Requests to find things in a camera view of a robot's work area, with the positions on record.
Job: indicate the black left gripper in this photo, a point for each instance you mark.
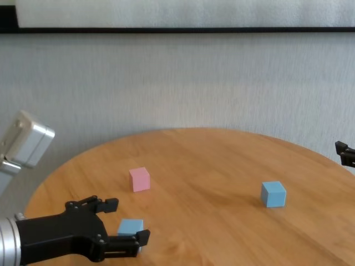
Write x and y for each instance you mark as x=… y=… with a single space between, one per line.
x=55 y=235

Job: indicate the blue cube block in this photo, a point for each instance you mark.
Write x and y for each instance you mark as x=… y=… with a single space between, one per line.
x=130 y=225
x=273 y=194

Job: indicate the pink cube block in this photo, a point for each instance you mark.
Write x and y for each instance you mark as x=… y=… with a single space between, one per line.
x=139 y=180

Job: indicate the white foam board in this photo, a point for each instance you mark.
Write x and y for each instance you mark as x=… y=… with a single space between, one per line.
x=177 y=14

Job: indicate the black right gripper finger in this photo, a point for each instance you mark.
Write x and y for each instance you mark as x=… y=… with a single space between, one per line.
x=346 y=155

